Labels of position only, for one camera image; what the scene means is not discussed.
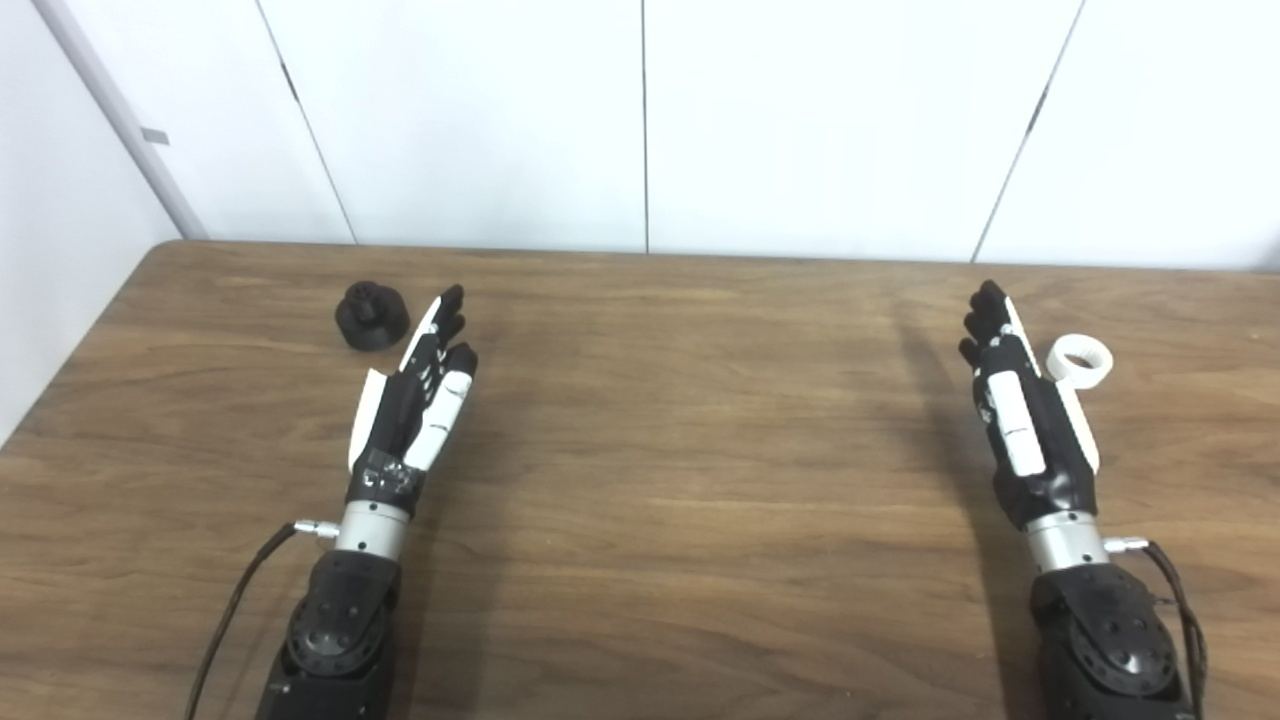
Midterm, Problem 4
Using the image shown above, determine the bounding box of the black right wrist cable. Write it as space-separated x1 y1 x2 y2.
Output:
1105 537 1209 720

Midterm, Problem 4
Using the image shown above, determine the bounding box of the white toothed plastic ring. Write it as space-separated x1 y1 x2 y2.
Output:
1045 334 1114 390

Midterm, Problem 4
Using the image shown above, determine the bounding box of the round black plastic part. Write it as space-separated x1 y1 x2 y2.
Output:
334 282 412 352

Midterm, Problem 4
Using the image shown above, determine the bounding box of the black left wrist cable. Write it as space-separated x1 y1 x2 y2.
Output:
185 520 341 720

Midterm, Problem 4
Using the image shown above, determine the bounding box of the grey wall corner post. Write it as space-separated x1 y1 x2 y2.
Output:
33 0 209 241

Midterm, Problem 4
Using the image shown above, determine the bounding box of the white and black left hand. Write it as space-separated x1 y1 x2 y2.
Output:
346 284 480 518

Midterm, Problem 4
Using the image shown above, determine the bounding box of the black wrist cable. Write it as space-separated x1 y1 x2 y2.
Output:
1105 537 1209 720
185 520 341 720

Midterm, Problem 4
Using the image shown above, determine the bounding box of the white and black right hand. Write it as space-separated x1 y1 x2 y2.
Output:
958 280 1101 531

